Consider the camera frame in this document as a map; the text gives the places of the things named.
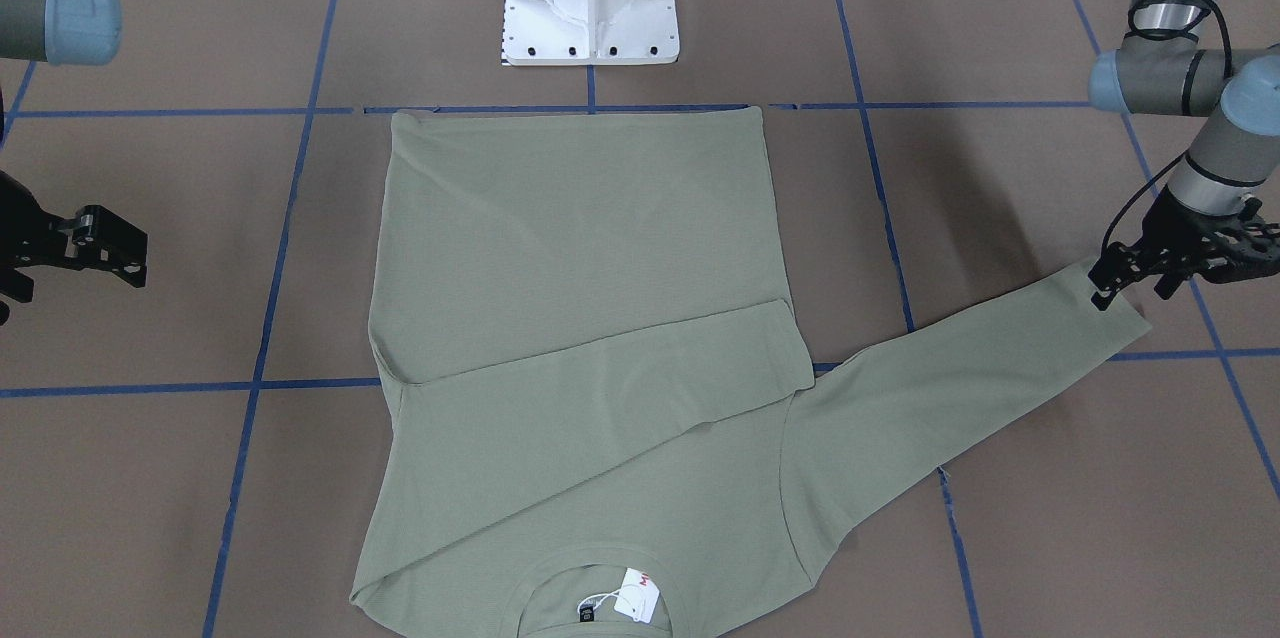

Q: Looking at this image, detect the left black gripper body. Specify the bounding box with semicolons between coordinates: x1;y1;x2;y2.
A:
1135;190;1254;299

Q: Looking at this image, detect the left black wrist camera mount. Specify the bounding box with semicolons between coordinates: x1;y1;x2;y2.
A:
1194;197;1279;284

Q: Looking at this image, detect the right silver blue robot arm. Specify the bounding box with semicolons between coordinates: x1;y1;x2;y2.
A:
1;0;148;316

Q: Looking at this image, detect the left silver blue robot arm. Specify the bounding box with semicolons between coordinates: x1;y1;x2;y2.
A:
1088;0;1279;310

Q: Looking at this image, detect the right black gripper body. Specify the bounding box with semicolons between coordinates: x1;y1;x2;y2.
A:
1;172;76;304

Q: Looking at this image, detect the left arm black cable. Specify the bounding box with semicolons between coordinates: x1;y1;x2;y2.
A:
1100;0;1235;264

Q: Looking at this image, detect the white shirt price tag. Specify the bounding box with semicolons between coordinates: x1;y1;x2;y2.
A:
612;568;660;624

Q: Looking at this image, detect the olive green long-sleeve shirt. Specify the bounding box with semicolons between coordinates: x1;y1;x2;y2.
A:
349;106;1149;637

